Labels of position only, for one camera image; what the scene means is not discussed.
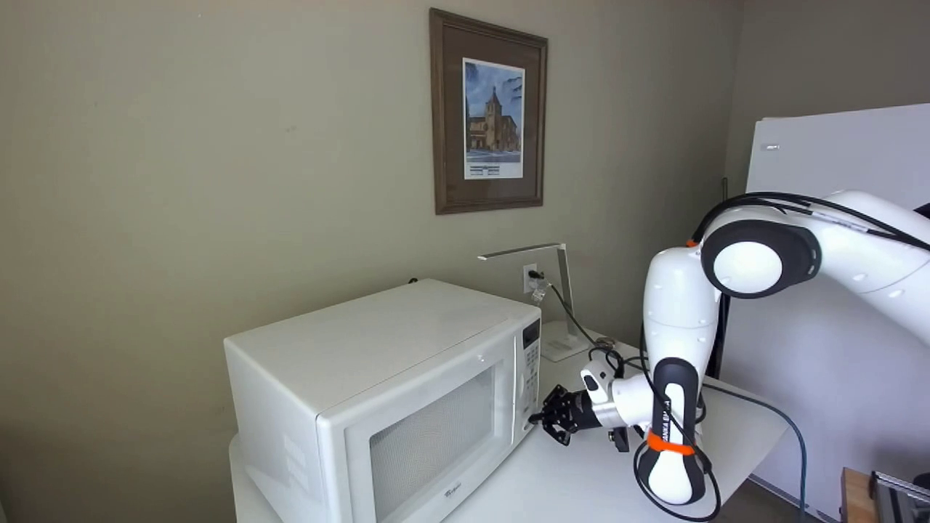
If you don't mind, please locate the white microwave door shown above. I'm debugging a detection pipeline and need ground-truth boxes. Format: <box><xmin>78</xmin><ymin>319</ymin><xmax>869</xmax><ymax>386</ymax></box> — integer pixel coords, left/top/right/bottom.
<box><xmin>343</xmin><ymin>334</ymin><xmax>518</xmax><ymax>523</ymax></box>

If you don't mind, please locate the white microwave oven body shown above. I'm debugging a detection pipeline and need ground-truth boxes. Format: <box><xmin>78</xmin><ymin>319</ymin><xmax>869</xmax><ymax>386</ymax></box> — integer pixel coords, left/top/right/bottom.
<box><xmin>222</xmin><ymin>276</ymin><xmax>547</xmax><ymax>523</ymax></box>

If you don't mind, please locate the grey metal bracket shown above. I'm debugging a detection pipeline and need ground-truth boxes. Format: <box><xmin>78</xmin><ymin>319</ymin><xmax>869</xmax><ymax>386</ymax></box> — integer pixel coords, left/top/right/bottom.
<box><xmin>866</xmin><ymin>469</ymin><xmax>930</xmax><ymax>513</ymax></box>

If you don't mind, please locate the brown framed picture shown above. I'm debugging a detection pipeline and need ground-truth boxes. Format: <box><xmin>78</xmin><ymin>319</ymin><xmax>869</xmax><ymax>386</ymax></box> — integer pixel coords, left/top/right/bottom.
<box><xmin>428</xmin><ymin>7</ymin><xmax>552</xmax><ymax>218</ymax></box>

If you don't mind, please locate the thick dark power cable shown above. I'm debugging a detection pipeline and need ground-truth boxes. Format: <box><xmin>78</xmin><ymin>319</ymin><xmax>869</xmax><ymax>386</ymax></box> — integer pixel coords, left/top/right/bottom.
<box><xmin>530</xmin><ymin>270</ymin><xmax>812</xmax><ymax>513</ymax></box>

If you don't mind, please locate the large white panel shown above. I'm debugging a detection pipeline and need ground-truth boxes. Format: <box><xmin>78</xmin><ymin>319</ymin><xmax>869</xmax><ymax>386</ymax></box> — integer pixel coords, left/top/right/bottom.
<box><xmin>720</xmin><ymin>103</ymin><xmax>930</xmax><ymax>521</ymax></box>

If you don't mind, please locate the light wooden board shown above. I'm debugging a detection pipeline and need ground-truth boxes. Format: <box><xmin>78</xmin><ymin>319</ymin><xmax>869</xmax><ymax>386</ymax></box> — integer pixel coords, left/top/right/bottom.
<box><xmin>839</xmin><ymin>466</ymin><xmax>882</xmax><ymax>523</ymax></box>

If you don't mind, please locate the white desk lamp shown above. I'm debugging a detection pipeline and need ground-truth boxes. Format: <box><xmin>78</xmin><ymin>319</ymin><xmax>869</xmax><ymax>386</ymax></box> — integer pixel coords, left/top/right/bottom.
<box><xmin>475</xmin><ymin>238</ymin><xmax>595</xmax><ymax>363</ymax></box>

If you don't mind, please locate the orange cable strap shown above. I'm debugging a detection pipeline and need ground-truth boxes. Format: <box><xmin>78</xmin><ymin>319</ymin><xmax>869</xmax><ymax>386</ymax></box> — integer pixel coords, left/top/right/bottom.
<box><xmin>643</xmin><ymin>433</ymin><xmax>699</xmax><ymax>460</ymax></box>

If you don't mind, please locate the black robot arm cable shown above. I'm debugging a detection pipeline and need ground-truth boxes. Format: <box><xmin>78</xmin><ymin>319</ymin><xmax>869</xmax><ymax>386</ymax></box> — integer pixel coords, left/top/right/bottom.
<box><xmin>578</xmin><ymin>189</ymin><xmax>930</xmax><ymax>523</ymax></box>

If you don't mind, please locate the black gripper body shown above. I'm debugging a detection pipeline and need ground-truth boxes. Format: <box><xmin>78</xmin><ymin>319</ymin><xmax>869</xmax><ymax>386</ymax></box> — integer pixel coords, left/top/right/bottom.
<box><xmin>560</xmin><ymin>386</ymin><xmax>595</xmax><ymax>436</ymax></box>

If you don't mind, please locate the white wall outlet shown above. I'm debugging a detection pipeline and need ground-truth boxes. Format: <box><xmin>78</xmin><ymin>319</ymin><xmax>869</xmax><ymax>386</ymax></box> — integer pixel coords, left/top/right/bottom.
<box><xmin>521</xmin><ymin>261</ymin><xmax>550</xmax><ymax>301</ymax></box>

